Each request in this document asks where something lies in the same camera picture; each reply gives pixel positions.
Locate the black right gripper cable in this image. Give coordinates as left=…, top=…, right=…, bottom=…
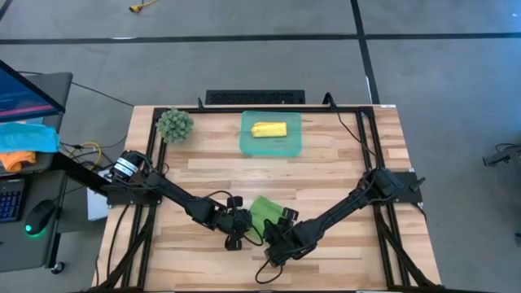
left=255, top=260, right=285, bottom=285

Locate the black cable under table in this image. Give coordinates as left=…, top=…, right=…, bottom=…
left=106, top=203, right=131, bottom=282

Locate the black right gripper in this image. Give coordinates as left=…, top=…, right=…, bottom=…
left=263, top=207, right=304, bottom=269

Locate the thin black floor cable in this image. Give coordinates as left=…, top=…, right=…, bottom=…
left=18, top=71, right=135, bottom=108

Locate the computer monitor with blue screen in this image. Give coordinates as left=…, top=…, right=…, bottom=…
left=0, top=59, right=67, bottom=123

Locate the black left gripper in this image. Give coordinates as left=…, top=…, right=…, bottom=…
left=210, top=195, right=255, bottom=251

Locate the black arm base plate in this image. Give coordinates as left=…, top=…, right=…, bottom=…
left=366, top=171, right=427, bottom=203
left=106, top=185, right=164, bottom=206

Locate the yellow microfiber towel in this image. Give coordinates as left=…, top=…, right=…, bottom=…
left=250, top=121, right=288, bottom=139

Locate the black frame cable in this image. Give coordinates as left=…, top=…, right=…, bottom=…
left=322, top=92, right=378, bottom=172

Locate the black backlit keyboard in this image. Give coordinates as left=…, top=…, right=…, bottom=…
left=0, top=177, right=26, bottom=223

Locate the black metal table frame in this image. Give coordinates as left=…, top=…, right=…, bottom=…
left=83, top=103, right=449, bottom=293

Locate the blue cloth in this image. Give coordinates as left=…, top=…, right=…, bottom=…
left=0, top=121, right=61, bottom=154

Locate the white box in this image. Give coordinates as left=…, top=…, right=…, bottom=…
left=86, top=170, right=111, bottom=221

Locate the green microfiber towel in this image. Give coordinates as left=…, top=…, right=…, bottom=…
left=248, top=195, right=286, bottom=242

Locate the orange cloth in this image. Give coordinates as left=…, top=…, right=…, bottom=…
left=0, top=151, right=37, bottom=173

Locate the black computer mouse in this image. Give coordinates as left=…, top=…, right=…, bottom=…
left=24, top=199, right=57, bottom=237

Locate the yellow floor cable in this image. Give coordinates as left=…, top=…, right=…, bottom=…
left=129, top=0, right=159, bottom=13

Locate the artificial green succulent plant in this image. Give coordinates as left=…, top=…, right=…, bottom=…
left=155, top=107, right=195, bottom=144

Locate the teal plastic basket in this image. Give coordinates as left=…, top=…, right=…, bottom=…
left=239, top=110, right=304, bottom=158

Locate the grey computer cart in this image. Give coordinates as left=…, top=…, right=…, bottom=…
left=0, top=72, right=74, bottom=275

